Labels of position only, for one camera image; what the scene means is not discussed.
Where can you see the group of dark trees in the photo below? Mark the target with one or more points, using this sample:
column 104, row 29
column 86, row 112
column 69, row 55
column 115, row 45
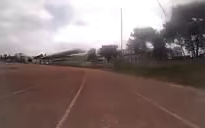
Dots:
column 186, row 26

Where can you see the white painted lane lines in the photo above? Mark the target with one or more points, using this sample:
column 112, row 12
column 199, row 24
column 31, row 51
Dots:
column 69, row 106

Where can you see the fence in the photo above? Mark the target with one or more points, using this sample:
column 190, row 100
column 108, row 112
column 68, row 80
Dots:
column 146, row 59

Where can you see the tall thin pole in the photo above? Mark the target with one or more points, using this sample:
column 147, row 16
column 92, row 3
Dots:
column 121, row 33

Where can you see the grandstand with dark roof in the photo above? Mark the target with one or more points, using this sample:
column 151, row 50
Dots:
column 65, row 55

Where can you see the pale concrete kerb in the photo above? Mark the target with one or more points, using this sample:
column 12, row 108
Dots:
column 193, row 90

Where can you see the grass strip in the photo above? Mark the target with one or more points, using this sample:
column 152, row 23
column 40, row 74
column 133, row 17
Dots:
column 170, row 71

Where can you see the small dark tree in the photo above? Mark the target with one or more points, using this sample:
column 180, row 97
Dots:
column 108, row 51

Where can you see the red running track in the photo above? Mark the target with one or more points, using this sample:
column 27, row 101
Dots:
column 103, row 103

